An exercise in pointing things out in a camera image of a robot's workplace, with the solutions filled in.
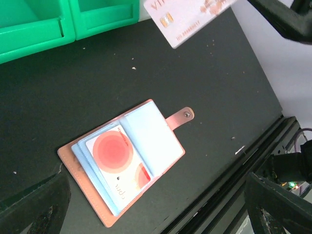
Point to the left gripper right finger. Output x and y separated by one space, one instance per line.
273 210

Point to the middle green bin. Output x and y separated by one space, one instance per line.
91 17

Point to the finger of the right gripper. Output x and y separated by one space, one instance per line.
292 23

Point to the red circle credit card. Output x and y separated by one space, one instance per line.
118 166

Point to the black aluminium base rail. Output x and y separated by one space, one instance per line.
220 209

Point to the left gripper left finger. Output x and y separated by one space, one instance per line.
42 207

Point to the pagoda card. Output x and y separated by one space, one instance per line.
178 20

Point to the pink leather card holder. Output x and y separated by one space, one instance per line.
153 137

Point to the left green bin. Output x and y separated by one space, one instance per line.
31 26

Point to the green bin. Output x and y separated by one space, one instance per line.
91 17
31 26

